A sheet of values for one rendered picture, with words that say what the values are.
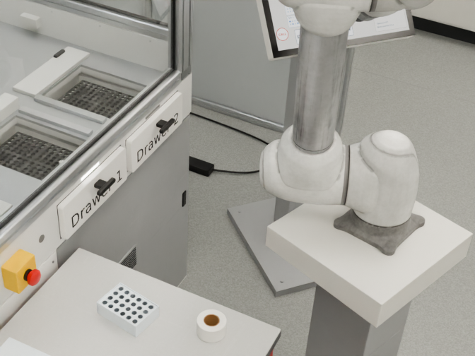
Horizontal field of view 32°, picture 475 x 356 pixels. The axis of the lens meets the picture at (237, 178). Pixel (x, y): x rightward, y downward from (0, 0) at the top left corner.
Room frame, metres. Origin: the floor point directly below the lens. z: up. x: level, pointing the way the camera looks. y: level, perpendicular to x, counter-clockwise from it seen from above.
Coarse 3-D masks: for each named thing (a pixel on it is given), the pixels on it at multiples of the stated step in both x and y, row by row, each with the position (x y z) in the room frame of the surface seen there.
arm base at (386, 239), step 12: (348, 216) 1.64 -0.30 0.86; (420, 216) 1.66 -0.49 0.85; (336, 228) 1.61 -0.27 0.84; (348, 228) 1.60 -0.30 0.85; (360, 228) 1.58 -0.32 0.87; (372, 228) 1.57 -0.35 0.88; (384, 228) 1.56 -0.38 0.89; (396, 228) 1.57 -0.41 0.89; (408, 228) 1.60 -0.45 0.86; (372, 240) 1.55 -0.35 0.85; (384, 240) 1.55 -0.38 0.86; (396, 240) 1.55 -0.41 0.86; (384, 252) 1.52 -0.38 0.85
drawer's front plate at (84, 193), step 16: (112, 160) 1.72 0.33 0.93; (96, 176) 1.65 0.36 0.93; (112, 176) 1.72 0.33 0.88; (80, 192) 1.58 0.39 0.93; (96, 192) 1.64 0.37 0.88; (112, 192) 1.71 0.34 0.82; (64, 208) 1.52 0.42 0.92; (80, 208) 1.58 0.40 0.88; (96, 208) 1.64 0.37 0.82; (64, 224) 1.52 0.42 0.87; (80, 224) 1.57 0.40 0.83
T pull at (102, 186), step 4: (100, 180) 1.65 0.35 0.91; (108, 180) 1.65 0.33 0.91; (112, 180) 1.65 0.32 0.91; (96, 184) 1.63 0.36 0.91; (100, 184) 1.63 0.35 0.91; (104, 184) 1.63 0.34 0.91; (108, 184) 1.64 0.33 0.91; (96, 188) 1.63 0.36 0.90; (100, 188) 1.62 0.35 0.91; (104, 188) 1.62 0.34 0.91; (108, 188) 1.63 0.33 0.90; (100, 192) 1.60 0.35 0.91; (104, 192) 1.62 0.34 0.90
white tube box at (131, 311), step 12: (120, 288) 1.39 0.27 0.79; (108, 300) 1.34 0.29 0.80; (120, 300) 1.35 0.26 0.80; (132, 300) 1.35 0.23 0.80; (144, 300) 1.35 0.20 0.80; (108, 312) 1.31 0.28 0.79; (120, 312) 1.31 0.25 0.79; (132, 312) 1.32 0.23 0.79; (144, 312) 1.32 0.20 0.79; (156, 312) 1.33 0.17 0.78; (120, 324) 1.29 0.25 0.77; (132, 324) 1.27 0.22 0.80; (144, 324) 1.29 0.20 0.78
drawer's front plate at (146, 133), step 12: (180, 96) 2.06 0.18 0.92; (168, 108) 1.99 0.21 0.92; (180, 108) 2.06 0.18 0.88; (156, 120) 1.93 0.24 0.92; (168, 120) 1.99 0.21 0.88; (180, 120) 2.06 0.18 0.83; (144, 132) 1.87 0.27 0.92; (156, 132) 1.93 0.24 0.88; (168, 132) 1.99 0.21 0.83; (132, 144) 1.81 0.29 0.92; (144, 144) 1.87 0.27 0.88; (156, 144) 1.93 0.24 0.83; (132, 156) 1.81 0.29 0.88; (144, 156) 1.86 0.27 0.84; (132, 168) 1.81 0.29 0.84
